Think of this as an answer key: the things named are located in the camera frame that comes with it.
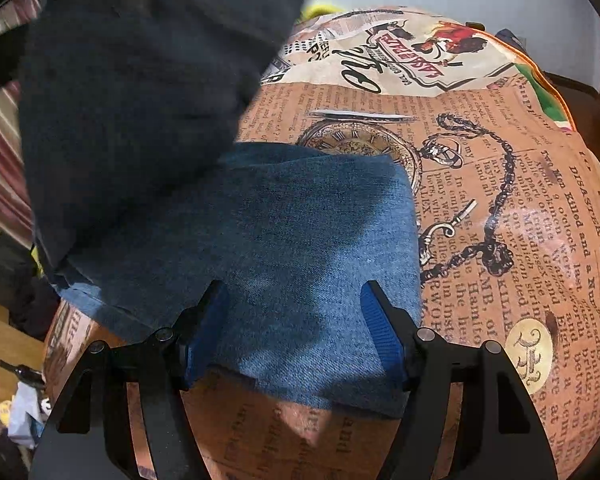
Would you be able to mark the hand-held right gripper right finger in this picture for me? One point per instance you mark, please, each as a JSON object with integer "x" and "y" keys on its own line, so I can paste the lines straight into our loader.
{"x": 380, "y": 340}

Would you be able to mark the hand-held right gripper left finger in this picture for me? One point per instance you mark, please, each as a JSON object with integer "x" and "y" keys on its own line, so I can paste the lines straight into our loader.
{"x": 205, "y": 340}

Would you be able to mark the blue denim pants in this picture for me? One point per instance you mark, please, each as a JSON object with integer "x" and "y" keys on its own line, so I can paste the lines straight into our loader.
{"x": 280, "y": 260}

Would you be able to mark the printed newspaper-pattern blanket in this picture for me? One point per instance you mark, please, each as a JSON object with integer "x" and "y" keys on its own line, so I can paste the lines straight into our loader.
{"x": 505, "y": 210}

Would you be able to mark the pile of paper packets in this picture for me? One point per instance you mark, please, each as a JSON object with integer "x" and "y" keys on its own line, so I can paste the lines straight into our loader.
{"x": 22, "y": 410}

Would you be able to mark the striped pink curtain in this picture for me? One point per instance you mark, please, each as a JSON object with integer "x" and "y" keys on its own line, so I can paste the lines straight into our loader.
{"x": 0, "y": 160}

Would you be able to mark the dark blue cloth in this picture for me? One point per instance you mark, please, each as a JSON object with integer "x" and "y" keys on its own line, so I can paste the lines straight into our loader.
{"x": 510, "y": 37}

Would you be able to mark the yellow foam tube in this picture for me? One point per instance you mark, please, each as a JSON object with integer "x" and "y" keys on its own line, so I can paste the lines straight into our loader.
{"x": 317, "y": 10}

